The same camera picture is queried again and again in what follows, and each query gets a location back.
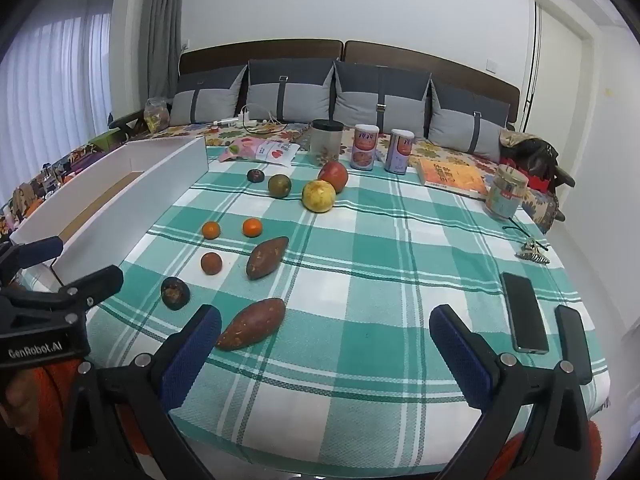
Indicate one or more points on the purple labelled can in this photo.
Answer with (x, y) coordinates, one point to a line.
(365, 147)
(400, 151)

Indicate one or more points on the black smartphone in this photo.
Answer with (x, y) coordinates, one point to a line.
(524, 312)

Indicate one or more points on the red apple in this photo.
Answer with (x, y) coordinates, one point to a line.
(335, 172)

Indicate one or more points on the brown wooden armrest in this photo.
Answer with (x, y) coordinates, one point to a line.
(562, 177)
(125, 121)

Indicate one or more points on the dark reddish tangerine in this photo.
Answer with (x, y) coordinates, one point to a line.
(211, 263)

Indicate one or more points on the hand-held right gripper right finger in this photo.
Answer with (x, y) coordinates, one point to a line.
(457, 355)

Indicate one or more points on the green orange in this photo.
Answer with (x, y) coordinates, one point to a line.
(279, 186)

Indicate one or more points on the yellow green round fruit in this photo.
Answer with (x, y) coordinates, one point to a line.
(318, 196)

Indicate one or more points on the white rectangular box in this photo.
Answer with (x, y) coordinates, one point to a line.
(165, 170)

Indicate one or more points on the grey curtain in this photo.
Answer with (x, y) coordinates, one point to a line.
(162, 25)

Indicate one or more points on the dark round mangosteen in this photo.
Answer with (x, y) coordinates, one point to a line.
(175, 293)
(256, 175)

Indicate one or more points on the clear jar with black lid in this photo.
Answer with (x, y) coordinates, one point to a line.
(326, 142)

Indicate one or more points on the glass jar with printed label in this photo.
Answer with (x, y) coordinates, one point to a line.
(506, 192)

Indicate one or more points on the brown sofa backrest panel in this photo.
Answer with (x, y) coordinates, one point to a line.
(450, 62)
(250, 50)

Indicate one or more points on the person's left hand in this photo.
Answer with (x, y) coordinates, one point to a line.
(20, 397)

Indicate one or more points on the small orange tangerine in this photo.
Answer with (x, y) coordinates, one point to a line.
(252, 227)
(211, 230)

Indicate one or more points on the clear plastic bag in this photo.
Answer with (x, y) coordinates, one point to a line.
(156, 115)

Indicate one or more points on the pink snack bag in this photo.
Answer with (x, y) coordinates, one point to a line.
(260, 150)

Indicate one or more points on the dark bag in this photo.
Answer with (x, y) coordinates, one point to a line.
(535, 157)

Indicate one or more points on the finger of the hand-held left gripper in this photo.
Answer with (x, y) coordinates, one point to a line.
(35, 254)
(100, 280)

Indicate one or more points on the reddish brown sweet potato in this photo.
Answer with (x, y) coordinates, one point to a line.
(267, 258)
(251, 323)

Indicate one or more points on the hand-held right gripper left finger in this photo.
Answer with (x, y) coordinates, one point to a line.
(192, 355)

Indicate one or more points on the white door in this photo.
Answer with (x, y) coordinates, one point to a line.
(555, 60)

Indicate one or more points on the grey two-tone pillow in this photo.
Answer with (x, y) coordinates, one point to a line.
(207, 97)
(377, 95)
(287, 95)
(465, 120)

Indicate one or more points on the orange book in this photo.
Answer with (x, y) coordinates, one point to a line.
(452, 176)

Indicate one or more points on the white sheer curtain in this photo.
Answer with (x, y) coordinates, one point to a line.
(55, 75)

